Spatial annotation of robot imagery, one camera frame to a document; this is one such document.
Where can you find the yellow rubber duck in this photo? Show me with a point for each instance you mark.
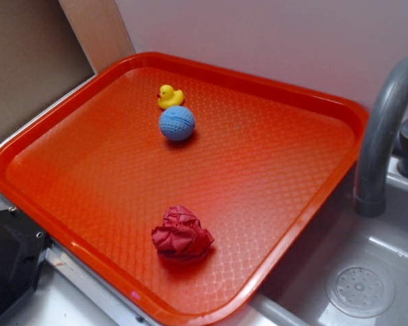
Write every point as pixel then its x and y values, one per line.
pixel 167 97

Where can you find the blue dimpled ball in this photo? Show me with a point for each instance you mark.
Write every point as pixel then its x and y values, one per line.
pixel 177 123

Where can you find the round sink drain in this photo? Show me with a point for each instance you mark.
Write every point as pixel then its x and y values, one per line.
pixel 360 289

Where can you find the crumpled red cloth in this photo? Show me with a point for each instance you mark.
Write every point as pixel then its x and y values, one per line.
pixel 181 238

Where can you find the grey plastic sink basin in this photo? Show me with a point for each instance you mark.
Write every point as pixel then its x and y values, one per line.
pixel 295 294

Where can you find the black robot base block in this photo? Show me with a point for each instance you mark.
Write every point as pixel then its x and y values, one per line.
pixel 23 244

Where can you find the orange plastic tray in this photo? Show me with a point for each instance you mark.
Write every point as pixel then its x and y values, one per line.
pixel 98 175

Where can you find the grey curved faucet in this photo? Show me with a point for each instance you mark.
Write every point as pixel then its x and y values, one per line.
pixel 381 137

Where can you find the brown cardboard panel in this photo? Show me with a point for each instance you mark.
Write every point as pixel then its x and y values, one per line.
pixel 41 60

